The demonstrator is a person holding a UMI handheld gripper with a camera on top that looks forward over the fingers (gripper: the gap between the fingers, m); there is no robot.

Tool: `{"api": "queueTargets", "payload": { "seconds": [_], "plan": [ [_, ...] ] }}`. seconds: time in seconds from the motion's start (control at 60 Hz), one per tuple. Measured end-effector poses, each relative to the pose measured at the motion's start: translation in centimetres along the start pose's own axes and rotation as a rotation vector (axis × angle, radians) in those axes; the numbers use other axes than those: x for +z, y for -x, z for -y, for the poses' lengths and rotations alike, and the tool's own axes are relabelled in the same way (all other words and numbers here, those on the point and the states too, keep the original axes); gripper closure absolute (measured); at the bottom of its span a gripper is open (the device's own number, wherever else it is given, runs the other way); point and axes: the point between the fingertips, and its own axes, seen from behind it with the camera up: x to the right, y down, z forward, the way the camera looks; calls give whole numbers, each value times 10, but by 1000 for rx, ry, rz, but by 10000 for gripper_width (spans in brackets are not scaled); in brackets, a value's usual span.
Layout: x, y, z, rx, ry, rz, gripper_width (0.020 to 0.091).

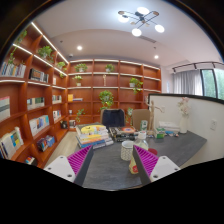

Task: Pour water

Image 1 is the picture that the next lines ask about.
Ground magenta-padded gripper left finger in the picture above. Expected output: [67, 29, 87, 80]
[43, 144, 95, 188]

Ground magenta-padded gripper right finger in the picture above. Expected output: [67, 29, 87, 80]
[132, 144, 182, 186]

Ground flat round red coaster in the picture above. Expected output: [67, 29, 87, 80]
[147, 148, 159, 157]

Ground green and white box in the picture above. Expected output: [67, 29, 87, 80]
[153, 127, 167, 139]

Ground white patterned cup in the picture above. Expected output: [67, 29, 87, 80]
[120, 140, 135, 162]

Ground white tissue pack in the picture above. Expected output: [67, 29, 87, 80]
[158, 120, 181, 134]

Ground stack of colourful books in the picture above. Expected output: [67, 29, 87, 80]
[74, 123, 115, 150]

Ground green and white carton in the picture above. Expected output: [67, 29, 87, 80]
[139, 119, 149, 132]

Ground white vase with flowers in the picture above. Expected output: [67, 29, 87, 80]
[176, 96, 192, 134]

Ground wooden artist mannequin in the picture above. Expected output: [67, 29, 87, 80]
[146, 99, 166, 136]

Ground stack of dark books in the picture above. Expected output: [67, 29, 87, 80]
[109, 125, 139, 143]

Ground dark office chair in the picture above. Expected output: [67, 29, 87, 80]
[100, 108, 126, 129]

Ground grey curtain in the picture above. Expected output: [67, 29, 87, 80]
[172, 69, 204, 97]

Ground brown wooden shelf unit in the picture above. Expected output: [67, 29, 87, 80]
[0, 21, 163, 168]

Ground window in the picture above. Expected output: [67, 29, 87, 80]
[200, 68, 224, 101]

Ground branched ceiling lamp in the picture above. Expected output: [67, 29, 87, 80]
[117, 6, 166, 38]

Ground white wall socket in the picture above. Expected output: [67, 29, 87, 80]
[209, 119, 218, 131]

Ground black ceiling track rail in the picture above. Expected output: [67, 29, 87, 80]
[171, 60, 224, 74]

